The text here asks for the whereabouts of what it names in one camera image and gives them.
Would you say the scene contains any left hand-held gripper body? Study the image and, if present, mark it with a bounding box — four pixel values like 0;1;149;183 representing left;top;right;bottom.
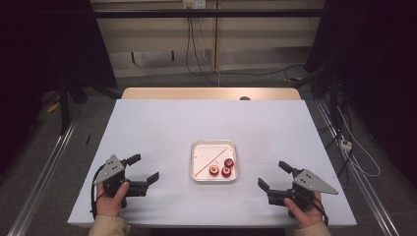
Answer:
92;154;149;198

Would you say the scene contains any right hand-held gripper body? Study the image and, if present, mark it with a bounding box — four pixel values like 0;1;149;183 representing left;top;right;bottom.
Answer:
267;167;339;211

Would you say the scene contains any square metal tray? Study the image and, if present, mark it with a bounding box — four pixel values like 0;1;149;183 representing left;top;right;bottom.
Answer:
189;140;239;183

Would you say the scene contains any thin wooden skewer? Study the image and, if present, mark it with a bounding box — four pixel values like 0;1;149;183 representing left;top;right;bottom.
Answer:
194;148;228;177

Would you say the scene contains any person's right hand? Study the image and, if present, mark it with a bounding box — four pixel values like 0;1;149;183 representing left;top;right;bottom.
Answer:
283;192;325;229

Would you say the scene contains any person's left hand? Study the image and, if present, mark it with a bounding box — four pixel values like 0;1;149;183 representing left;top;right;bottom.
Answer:
95;181;131;218

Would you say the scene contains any white power strip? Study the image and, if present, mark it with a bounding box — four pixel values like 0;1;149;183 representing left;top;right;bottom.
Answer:
338;137;353;153

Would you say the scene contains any black metal stand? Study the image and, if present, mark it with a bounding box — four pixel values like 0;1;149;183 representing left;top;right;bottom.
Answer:
57;73;122;136
291;62;340;132

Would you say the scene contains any light wooden table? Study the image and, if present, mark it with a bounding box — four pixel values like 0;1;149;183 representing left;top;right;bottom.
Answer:
121;87;302;101

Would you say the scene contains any black curtain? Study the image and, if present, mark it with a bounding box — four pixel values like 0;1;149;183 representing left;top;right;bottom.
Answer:
304;0;417;188
0;0;118;175

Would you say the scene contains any black horizontal metal bar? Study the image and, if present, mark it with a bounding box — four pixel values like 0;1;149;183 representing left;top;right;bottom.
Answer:
91;9;328;19

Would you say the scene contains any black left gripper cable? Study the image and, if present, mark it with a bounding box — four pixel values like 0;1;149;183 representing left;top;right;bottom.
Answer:
90;163;109;220

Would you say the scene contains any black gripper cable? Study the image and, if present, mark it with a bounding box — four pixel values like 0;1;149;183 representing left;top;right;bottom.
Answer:
311;193;329;227
90;163;109;220

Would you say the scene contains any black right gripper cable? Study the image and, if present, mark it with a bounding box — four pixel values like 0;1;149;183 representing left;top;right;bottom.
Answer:
311;193;329;227

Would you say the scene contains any black floor cables bundle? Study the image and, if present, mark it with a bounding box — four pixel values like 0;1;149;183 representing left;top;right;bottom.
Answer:
323;97;353;191

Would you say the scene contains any aluminium floor rail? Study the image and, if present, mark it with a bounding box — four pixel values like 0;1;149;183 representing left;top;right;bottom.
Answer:
7;121;78;236
314;99;401;236

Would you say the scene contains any white floor cable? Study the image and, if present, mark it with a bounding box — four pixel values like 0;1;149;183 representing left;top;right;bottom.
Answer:
337;106;382;178

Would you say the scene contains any black hanging cable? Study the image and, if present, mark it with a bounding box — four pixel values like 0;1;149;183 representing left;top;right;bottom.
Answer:
186;16;306;88

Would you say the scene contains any white hanging cable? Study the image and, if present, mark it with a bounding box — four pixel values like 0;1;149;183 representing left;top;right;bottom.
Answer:
199;18;221;87

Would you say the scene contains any white wall socket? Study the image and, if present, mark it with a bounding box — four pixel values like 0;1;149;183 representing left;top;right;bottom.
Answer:
182;0;207;10

